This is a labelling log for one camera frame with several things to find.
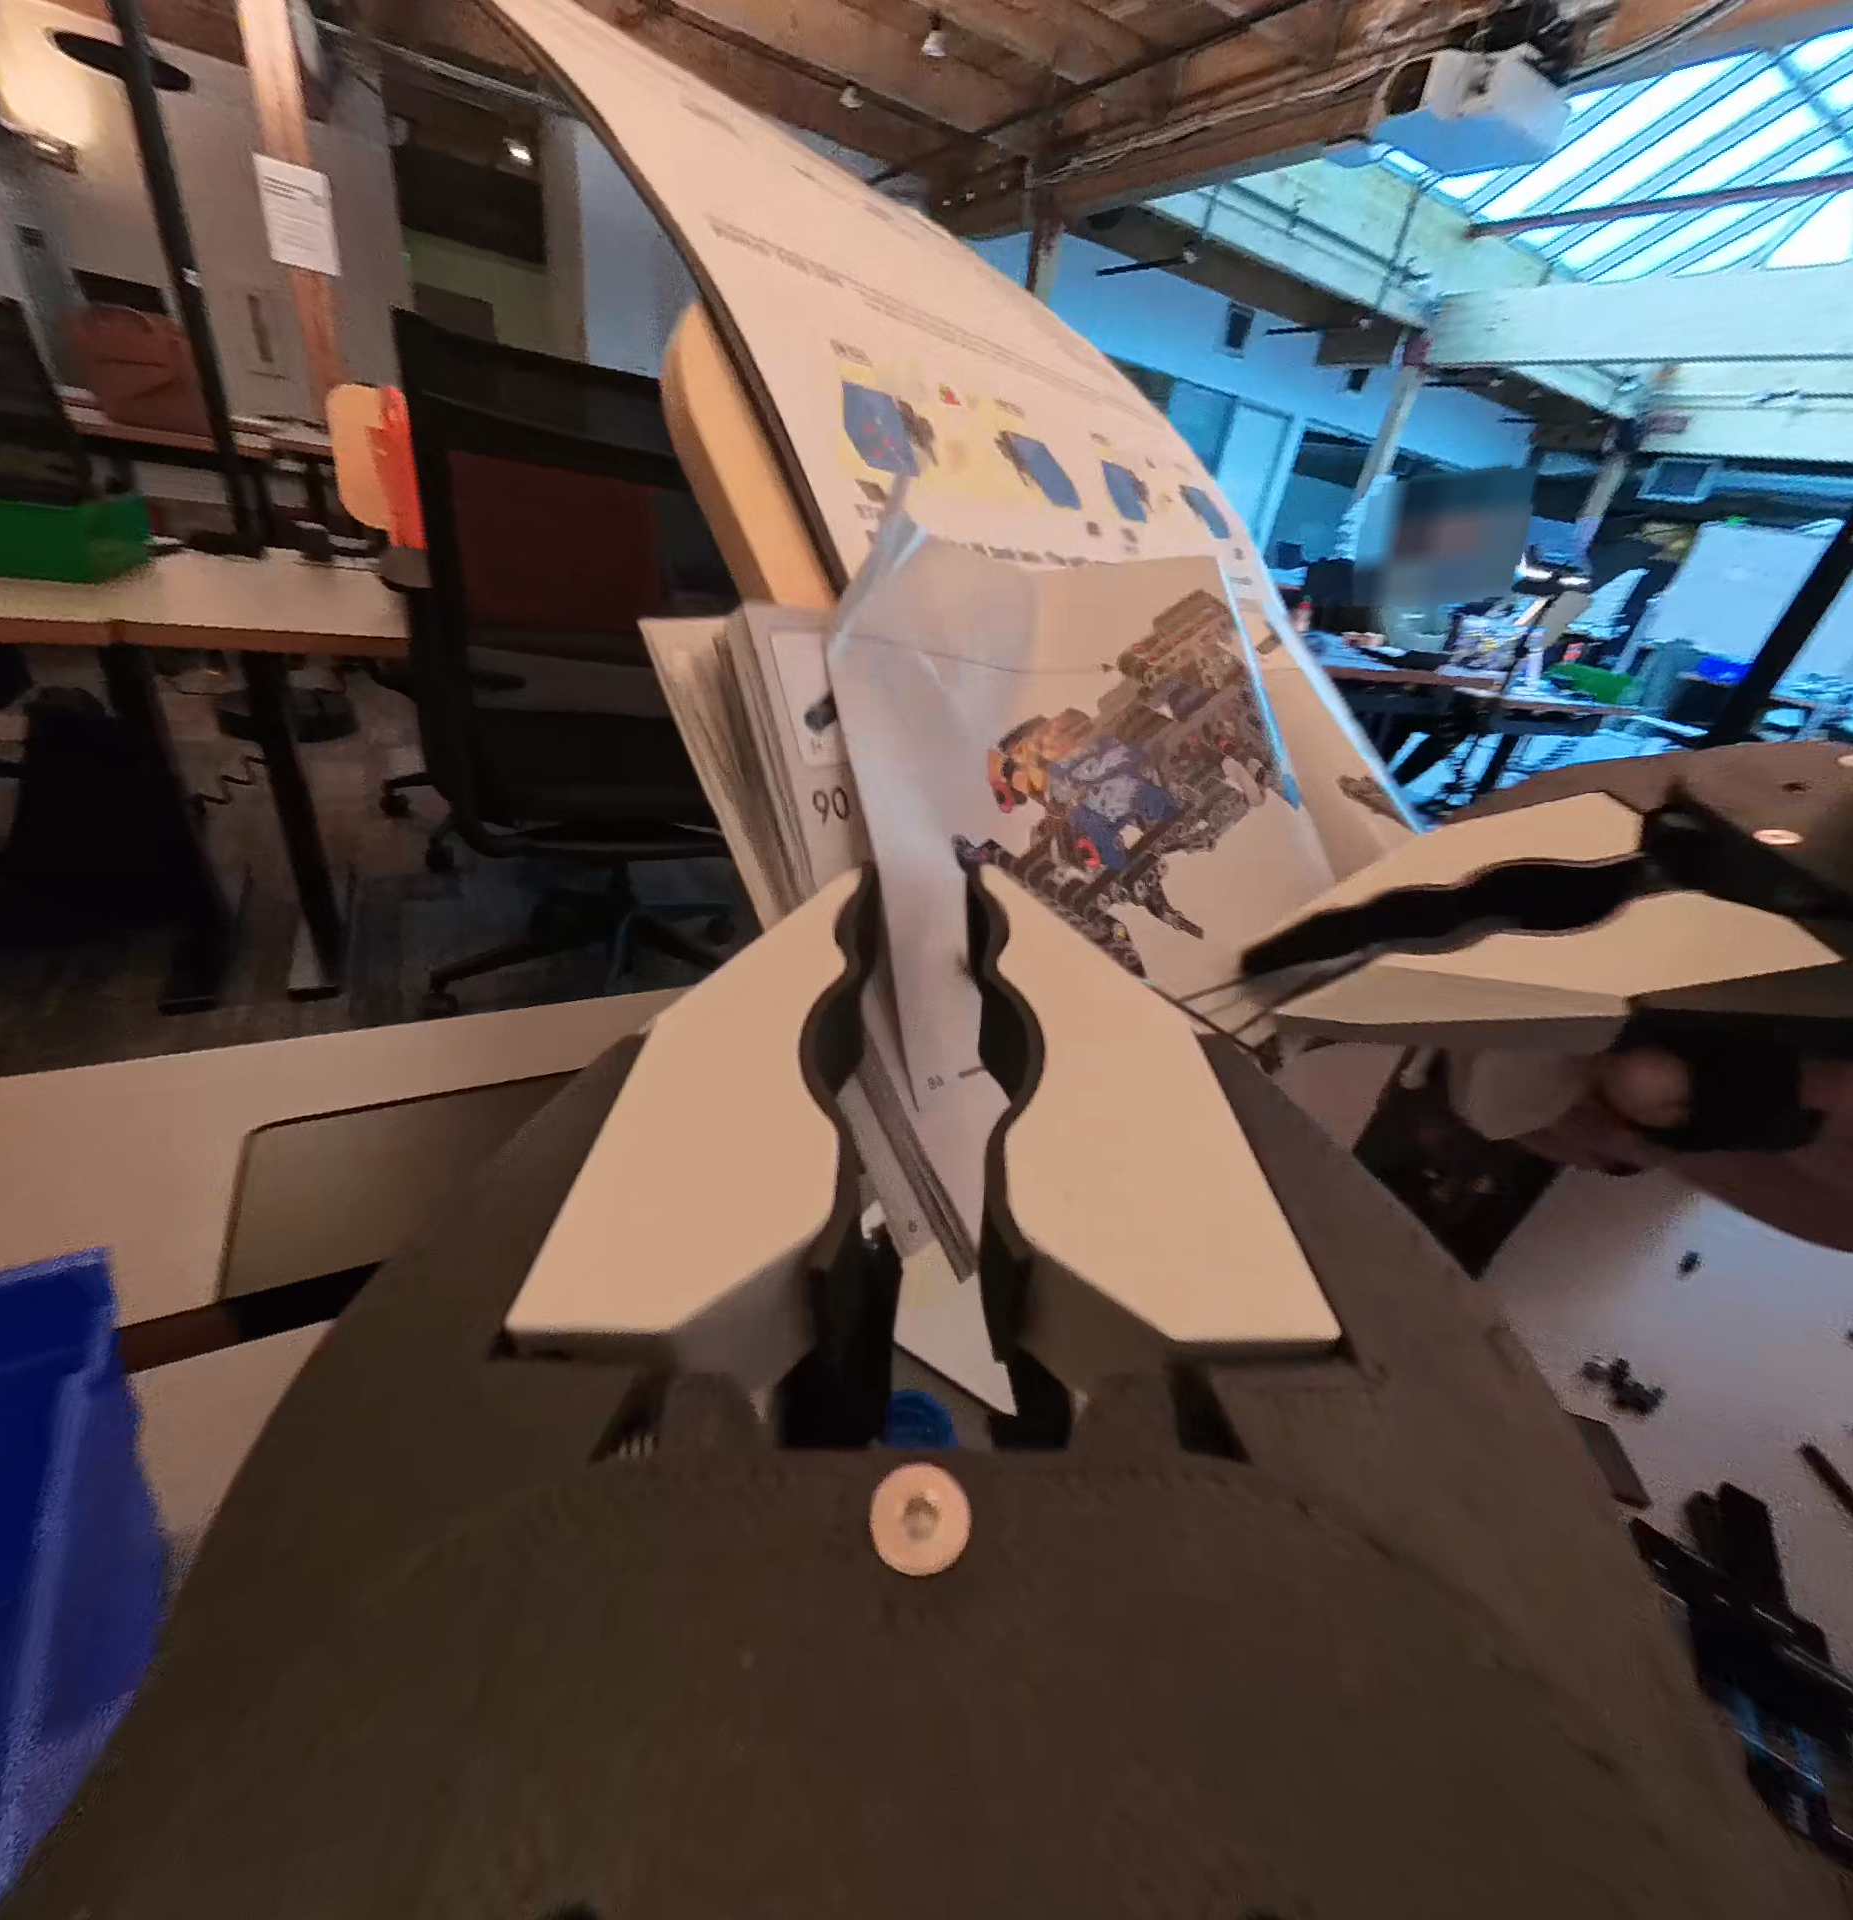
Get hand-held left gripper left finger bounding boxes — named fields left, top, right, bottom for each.
left=503, top=867, right=909, bottom=1449

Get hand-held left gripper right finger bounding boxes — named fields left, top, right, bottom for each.
left=964, top=867, right=1345, bottom=1449

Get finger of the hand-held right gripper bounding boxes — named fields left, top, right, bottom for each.
left=1269, top=888, right=1852, bottom=1059
left=1237, top=792, right=1650, bottom=969

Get instruction book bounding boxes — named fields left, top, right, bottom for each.
left=492, top=0, right=1423, bottom=1404

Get black blue toy car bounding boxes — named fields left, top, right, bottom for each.
left=1628, top=1482, right=1853, bottom=1884

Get light grey desk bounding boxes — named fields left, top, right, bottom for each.
left=1481, top=1168, right=1853, bottom=1652

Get grey office desk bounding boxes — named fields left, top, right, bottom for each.
left=0, top=542, right=416, bottom=1006

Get person's right hand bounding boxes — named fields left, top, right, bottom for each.
left=1522, top=1042, right=1853, bottom=1249

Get black office chair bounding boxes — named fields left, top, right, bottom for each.
left=391, top=306, right=755, bottom=1022

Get blue storage bin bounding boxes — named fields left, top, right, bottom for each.
left=0, top=1246, right=173, bottom=1920

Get orange chair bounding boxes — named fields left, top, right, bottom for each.
left=327, top=381, right=428, bottom=551

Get green storage bin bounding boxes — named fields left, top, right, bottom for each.
left=0, top=476, right=153, bottom=586

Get white paper sheet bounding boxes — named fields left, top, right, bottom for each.
left=256, top=150, right=343, bottom=277

